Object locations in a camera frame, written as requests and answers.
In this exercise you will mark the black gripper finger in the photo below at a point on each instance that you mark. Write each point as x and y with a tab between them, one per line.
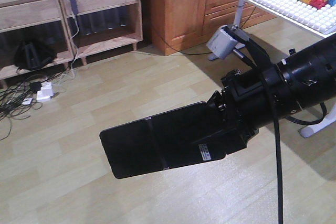
195	119

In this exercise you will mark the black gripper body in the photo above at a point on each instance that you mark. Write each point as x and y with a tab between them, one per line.
247	102

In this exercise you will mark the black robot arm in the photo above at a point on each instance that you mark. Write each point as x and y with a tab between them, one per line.
308	77

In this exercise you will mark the orange wooden cabinet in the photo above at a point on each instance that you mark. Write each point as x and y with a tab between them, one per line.
177	25

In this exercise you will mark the white power strip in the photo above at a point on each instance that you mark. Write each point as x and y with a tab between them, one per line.
45	93

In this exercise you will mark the light wooden shelf unit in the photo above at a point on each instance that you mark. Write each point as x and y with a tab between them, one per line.
74	29

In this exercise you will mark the black bag on shelf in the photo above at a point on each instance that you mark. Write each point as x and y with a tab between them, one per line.
33	55

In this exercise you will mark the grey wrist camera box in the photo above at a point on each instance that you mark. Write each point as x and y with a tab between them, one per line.
221	43

